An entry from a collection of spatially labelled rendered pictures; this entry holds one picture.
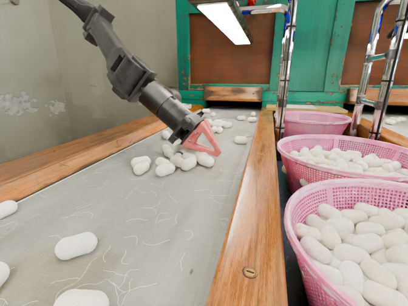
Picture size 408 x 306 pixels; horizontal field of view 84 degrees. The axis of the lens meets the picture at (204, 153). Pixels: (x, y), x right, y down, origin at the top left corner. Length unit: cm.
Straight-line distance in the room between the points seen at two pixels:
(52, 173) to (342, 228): 44
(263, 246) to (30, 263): 22
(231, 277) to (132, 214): 17
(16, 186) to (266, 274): 36
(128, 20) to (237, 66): 145
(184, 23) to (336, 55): 74
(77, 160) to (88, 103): 234
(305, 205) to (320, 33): 103
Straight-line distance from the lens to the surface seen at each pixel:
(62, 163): 49
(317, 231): 30
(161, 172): 40
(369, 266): 28
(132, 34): 245
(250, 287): 19
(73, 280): 26
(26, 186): 44
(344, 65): 130
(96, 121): 281
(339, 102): 129
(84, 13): 94
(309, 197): 34
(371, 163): 58
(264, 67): 125
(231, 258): 21
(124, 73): 51
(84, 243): 26
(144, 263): 25
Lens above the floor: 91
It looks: 18 degrees down
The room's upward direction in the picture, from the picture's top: straight up
